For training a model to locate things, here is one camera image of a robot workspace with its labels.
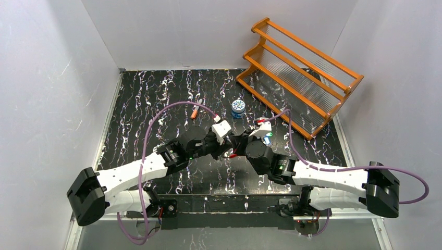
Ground red handled spiked keyring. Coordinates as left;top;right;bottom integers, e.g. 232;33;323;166
223;153;237;159

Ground blue tagged key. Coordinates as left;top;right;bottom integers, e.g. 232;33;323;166
263;136;271;145

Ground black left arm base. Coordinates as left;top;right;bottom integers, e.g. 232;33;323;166
146;199;177;219

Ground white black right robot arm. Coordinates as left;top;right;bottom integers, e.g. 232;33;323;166
230;133;400;218

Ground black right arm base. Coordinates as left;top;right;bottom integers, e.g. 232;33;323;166
268;186;321;236

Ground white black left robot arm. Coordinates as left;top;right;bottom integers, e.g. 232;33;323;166
67;121;231;226

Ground white orange marker pen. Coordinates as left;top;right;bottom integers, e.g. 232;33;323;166
190;99;203;120

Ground small blue white jar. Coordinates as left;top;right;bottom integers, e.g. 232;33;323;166
231;99;245;119

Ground orange wooden shelf rack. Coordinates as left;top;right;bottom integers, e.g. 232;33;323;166
236;17;364;140

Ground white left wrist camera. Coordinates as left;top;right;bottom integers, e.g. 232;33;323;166
211;115;231;145

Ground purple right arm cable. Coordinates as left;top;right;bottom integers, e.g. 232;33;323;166
257;108;430;239

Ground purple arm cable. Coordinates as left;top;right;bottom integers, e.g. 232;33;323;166
257;108;430;239
116;102;220;246

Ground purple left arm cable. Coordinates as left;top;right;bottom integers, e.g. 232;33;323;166
116;102;220;246

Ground aluminium frame rail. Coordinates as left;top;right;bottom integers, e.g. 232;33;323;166
65;211;393;249

